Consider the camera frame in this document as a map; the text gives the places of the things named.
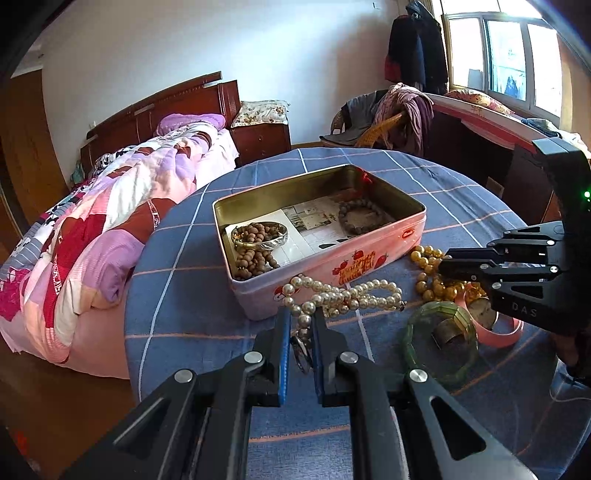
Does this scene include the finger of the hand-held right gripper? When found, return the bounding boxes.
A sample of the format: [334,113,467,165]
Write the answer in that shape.
[487,220,566,260]
[438,247,563,283]

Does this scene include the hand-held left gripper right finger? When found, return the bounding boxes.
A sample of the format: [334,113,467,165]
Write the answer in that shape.
[311,305,542,480]

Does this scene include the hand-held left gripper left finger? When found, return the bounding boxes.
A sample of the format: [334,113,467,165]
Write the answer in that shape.
[60,306,294,480]

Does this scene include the white pearl necklace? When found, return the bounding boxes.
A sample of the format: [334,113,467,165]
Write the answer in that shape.
[282,274,408,376]

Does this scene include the amber bead necklace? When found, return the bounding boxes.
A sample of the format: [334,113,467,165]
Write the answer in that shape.
[410,245,486,304]

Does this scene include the pink tin box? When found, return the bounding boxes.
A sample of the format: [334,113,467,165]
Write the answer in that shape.
[212,163,427,322]

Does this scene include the brown wooden bead necklace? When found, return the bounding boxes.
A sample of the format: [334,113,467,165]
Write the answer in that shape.
[232,222,283,282]

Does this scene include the silver bangle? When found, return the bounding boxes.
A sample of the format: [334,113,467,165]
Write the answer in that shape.
[230,222,290,253]

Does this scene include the dark bead bracelet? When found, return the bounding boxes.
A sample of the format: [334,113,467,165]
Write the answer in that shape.
[338,198,394,234]

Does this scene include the person's right hand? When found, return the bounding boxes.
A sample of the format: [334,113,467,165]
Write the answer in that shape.
[549,330,591,385]

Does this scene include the green jade bangle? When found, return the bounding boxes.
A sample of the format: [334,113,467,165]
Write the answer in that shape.
[400,300,479,387]

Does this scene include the round table with blue cloth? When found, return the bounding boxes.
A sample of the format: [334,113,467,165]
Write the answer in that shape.
[124,148,591,480]

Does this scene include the dark wooden desk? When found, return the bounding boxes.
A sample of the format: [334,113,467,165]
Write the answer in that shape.
[424,92,561,224]

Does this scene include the printed paper sheet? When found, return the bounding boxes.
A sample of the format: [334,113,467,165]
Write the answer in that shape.
[276,194,372,261]

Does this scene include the floral cushion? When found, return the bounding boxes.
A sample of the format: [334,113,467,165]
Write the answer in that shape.
[444,89,516,116]

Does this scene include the pink purple garment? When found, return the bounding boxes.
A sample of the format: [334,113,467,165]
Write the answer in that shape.
[373,82,435,157]

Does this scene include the rattan chair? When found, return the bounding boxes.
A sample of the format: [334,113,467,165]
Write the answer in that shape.
[318,91,413,152]

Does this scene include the window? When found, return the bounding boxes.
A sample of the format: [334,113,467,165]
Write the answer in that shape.
[440,11,571,121]

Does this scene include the bed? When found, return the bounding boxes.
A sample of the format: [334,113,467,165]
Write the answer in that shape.
[0,127,238,380]

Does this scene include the dark grey garment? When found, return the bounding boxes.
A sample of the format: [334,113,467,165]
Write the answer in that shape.
[329,92,385,141]

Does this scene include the wooden nightstand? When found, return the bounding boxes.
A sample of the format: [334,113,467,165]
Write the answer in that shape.
[230,121,293,168]

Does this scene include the hanging dark coats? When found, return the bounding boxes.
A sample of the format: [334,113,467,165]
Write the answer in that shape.
[382,0,450,94]

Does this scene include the pink patchwork quilt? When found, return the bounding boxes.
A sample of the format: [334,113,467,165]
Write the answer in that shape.
[0,126,228,365]

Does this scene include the floral pillow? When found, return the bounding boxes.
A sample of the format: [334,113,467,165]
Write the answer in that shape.
[230,99,290,128]

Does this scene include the purple pillow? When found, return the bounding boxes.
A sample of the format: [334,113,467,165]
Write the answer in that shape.
[154,112,227,137]

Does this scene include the dark wooden headboard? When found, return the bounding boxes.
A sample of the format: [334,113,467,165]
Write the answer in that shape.
[80,71,242,172]

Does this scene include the wooden wardrobe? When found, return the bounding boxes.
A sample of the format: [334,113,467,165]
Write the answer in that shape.
[0,69,71,227]

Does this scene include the metal cuff bracelet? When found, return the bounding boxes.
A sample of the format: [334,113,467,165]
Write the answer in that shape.
[431,297,498,345]

